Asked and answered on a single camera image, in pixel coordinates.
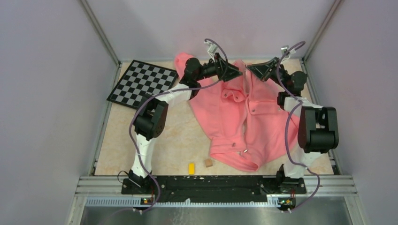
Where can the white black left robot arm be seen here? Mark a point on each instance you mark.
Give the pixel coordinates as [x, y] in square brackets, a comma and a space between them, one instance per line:
[149, 120]

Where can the yellow toy block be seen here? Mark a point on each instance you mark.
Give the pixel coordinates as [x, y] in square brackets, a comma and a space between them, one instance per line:
[191, 168]

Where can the pink zip-up jacket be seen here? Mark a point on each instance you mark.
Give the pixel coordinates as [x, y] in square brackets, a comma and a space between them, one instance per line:
[246, 126]

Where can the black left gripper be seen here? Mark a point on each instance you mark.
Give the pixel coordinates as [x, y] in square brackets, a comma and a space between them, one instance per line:
[226, 71]

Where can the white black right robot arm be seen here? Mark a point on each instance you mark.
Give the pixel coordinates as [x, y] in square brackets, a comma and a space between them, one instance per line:
[317, 127]

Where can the aluminium frame rail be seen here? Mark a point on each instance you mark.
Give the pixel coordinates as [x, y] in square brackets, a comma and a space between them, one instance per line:
[329, 200]

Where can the black white checkerboard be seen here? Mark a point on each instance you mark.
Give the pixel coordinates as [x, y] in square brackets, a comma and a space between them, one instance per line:
[139, 79]

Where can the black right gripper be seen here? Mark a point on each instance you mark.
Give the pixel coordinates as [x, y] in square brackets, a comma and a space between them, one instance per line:
[262, 70]

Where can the small wooden cube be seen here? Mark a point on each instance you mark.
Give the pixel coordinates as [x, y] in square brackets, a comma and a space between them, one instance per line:
[208, 163]

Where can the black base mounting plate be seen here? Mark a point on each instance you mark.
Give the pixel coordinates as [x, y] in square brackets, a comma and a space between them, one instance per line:
[214, 189]

